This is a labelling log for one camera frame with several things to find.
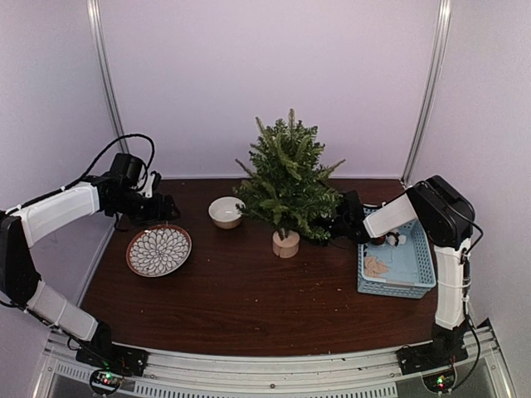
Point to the beige bow ornament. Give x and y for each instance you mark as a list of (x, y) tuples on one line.
[(374, 268)]

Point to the aluminium corner post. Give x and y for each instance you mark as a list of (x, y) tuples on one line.
[(93, 9), (438, 54)]

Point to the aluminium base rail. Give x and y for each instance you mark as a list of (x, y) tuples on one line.
[(375, 373)]

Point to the red bauble ornament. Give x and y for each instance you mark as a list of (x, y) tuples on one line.
[(378, 241)]

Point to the right aluminium corner post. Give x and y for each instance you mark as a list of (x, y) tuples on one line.
[(438, 54)]

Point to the left aluminium corner post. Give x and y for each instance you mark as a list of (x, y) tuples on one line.
[(93, 9)]

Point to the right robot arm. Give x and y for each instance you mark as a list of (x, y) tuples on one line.
[(448, 220)]

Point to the patterned ceramic plate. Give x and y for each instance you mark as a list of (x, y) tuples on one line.
[(158, 251)]

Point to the small green christmas tree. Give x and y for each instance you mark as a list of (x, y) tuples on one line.
[(286, 184)]

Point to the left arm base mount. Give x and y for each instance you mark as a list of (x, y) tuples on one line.
[(112, 356)]

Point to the white ceramic bowl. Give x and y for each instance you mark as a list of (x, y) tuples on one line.
[(224, 212)]

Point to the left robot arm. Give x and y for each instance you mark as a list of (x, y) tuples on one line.
[(121, 191)]

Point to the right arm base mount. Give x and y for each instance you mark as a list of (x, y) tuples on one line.
[(444, 349)]

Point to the light blue plastic basket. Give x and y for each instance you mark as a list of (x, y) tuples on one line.
[(411, 273)]

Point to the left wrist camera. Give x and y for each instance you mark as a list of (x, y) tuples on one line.
[(150, 184)]

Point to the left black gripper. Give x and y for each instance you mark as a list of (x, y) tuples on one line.
[(156, 214)]

